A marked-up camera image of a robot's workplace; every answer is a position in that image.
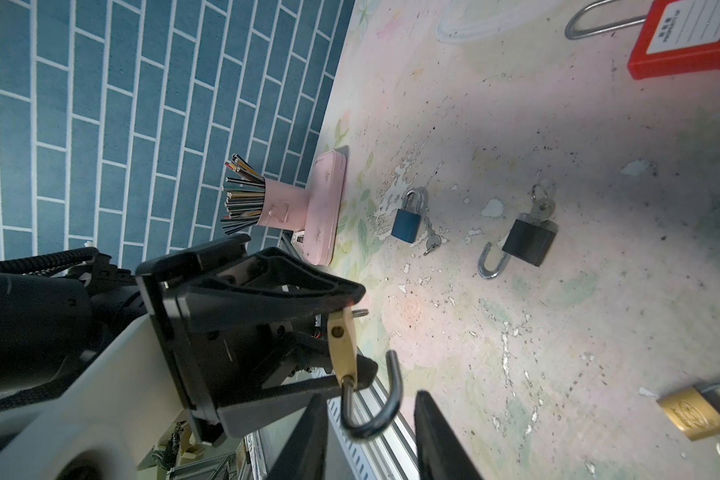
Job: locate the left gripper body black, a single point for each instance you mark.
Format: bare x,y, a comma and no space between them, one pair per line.
207,367

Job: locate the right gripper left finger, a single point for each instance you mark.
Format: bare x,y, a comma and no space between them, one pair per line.
303,456

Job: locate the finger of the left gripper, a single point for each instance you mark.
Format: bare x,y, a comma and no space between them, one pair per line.
265,397
268,287

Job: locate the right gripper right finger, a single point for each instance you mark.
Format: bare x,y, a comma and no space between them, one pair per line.
439,453

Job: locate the large brass padlock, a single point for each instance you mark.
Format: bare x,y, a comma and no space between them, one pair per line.
341,334

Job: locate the blue padlock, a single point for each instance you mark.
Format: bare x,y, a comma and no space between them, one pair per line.
408,216

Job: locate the silver key of blue padlock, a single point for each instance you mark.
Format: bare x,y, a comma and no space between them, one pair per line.
433,240

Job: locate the small brass padlock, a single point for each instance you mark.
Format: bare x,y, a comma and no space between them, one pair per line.
695,411

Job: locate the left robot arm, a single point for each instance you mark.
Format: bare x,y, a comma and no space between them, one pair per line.
97,363

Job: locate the black padlock with key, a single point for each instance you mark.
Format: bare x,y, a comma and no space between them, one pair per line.
530,237

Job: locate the red padlock with key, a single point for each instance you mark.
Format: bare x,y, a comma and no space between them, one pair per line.
676,37

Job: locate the pink pencil cup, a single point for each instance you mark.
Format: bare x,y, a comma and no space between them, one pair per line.
254,200

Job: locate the pink pencil case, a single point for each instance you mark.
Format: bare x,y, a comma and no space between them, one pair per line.
325,187

